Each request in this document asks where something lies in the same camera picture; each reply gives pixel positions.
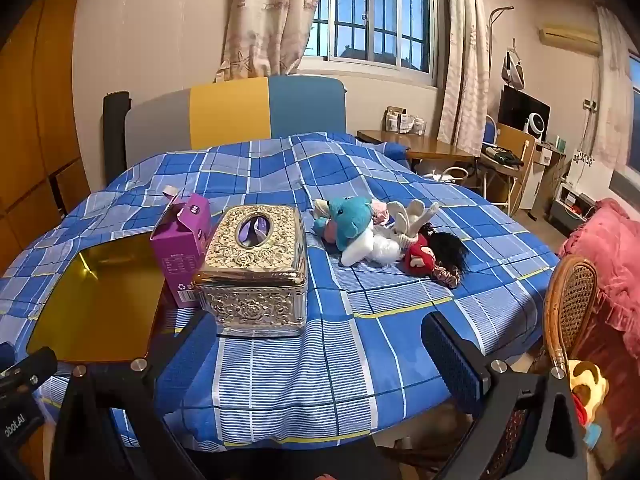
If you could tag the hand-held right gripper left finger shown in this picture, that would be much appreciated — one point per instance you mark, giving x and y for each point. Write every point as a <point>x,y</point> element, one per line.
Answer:
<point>190,355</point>

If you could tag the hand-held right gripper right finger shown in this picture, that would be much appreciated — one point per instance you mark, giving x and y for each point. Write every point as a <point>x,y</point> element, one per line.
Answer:
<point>450,360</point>

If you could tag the black wig with beads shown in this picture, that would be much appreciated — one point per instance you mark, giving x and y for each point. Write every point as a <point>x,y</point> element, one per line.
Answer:
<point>447,250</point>

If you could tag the gold metal tray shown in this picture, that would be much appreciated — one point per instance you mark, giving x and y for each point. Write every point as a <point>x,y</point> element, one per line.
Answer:
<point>90,300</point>

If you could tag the beige sock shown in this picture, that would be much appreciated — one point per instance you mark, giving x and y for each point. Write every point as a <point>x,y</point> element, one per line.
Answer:
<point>415,215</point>

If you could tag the blue plush elephant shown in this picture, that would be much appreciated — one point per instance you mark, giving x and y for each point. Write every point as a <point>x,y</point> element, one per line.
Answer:
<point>350,217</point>

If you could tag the blue plaid bedsheet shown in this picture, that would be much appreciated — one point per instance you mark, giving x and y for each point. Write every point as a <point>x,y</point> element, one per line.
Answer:
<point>400,340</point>

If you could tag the purple carton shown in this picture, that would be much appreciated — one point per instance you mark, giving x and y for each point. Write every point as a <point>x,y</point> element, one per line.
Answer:
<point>175,255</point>

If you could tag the rattan chair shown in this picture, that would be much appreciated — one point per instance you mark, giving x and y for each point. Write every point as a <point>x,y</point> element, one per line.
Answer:
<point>570,300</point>

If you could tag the yellow plastic toy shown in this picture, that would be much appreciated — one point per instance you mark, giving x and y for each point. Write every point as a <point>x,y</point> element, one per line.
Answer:
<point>590,385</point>

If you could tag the small storage cabinet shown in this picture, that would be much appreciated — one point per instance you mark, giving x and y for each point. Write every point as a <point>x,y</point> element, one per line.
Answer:
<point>570,210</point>

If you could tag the pink ruffled blanket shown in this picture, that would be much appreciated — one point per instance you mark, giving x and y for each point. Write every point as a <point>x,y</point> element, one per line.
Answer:
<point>610,250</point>

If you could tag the wooden chair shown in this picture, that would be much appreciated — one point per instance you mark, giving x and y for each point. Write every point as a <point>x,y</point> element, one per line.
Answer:
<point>515,160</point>

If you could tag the wooden desk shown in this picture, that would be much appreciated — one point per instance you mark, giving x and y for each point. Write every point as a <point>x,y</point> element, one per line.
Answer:
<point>425,147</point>

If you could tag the black bedpost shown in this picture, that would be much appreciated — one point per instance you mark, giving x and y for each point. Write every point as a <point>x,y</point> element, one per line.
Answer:
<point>116,135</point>

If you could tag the packets on desk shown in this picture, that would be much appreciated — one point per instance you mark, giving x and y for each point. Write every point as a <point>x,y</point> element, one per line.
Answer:
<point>402,122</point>

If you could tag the white round fan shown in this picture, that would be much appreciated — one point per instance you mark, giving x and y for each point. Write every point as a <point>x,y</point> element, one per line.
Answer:
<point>534,127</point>

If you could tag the grey yellow blue headboard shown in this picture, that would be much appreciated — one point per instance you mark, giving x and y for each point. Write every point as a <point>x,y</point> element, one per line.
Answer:
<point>230,110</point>

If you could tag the wooden wardrobe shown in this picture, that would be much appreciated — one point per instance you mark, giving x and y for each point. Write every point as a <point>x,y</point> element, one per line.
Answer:
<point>35,135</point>

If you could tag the black monitor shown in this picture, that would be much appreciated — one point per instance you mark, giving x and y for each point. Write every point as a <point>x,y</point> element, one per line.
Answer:
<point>515,105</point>

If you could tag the hanging bag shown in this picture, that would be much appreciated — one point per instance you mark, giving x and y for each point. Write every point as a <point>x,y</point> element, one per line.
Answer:
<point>514,70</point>

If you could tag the floral curtain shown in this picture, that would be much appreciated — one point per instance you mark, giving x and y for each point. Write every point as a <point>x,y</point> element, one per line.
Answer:
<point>465,60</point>
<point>612,90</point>
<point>265,15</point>

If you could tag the side window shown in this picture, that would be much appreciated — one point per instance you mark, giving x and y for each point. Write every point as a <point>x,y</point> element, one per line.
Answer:
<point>635,110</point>

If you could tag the air conditioner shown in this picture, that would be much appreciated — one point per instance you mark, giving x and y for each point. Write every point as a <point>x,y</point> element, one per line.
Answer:
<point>570,37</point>

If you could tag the barred window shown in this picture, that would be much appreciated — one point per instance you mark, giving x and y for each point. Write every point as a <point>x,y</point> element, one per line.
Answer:
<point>375,10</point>

